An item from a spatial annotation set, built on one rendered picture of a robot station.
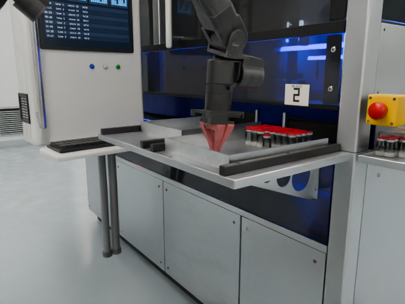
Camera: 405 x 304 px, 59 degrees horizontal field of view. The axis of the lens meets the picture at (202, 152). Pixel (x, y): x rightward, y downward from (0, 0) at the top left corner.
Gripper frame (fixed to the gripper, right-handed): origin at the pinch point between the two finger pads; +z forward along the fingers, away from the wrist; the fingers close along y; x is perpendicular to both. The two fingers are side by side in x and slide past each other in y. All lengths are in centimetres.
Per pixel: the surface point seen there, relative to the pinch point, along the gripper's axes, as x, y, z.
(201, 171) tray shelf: -0.6, -3.8, 3.9
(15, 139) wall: 545, 45, 75
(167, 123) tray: 54, 20, -1
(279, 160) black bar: -8.0, 12.4, 1.2
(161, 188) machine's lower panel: 86, 37, 34
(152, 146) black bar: 20.4, -4.3, 1.8
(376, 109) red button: -18.1, 31.8, -11.4
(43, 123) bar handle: 81, -18, 2
